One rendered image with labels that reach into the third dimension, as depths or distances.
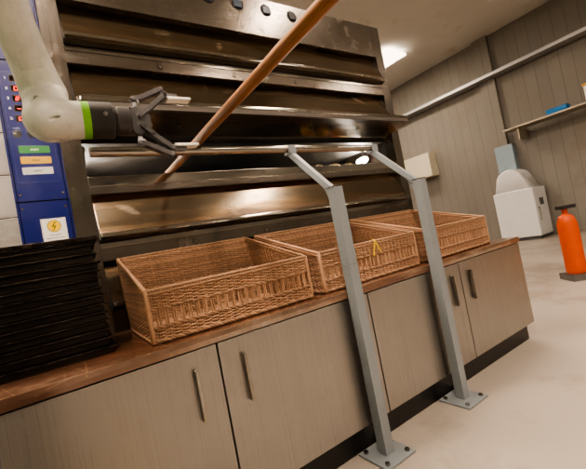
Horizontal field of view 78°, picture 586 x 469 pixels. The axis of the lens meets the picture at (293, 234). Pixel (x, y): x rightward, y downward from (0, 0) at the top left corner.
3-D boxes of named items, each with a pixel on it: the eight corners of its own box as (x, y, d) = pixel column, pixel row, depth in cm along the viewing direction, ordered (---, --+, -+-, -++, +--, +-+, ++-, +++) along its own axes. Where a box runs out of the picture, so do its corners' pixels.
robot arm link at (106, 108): (94, 130, 88) (87, 93, 88) (91, 146, 97) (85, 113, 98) (121, 130, 91) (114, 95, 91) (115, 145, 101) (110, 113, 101)
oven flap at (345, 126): (81, 106, 126) (79, 136, 142) (408, 121, 226) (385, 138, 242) (79, 100, 126) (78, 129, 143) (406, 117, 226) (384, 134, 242)
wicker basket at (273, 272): (126, 329, 137) (113, 258, 138) (257, 294, 168) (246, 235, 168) (151, 348, 96) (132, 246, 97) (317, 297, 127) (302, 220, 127)
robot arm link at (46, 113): (27, 152, 85) (19, 108, 78) (23, 125, 92) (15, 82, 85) (94, 151, 93) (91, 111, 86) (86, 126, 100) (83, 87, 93)
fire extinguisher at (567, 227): (604, 274, 314) (588, 200, 316) (594, 281, 297) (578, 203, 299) (565, 275, 337) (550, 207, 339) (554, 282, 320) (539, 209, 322)
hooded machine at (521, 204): (556, 234, 689) (541, 163, 692) (544, 238, 654) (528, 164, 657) (515, 238, 747) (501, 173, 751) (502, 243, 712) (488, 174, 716)
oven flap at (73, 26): (65, 44, 139) (56, 8, 145) (381, 84, 238) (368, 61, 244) (64, 34, 135) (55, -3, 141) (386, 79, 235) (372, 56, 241)
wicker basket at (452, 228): (355, 267, 203) (346, 219, 204) (418, 250, 235) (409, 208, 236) (431, 261, 163) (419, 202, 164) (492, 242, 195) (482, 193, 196)
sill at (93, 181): (87, 190, 142) (86, 180, 142) (391, 169, 243) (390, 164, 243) (88, 187, 137) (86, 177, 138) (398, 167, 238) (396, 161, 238)
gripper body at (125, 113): (110, 111, 99) (145, 113, 104) (115, 141, 98) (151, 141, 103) (113, 99, 92) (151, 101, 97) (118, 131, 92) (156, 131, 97)
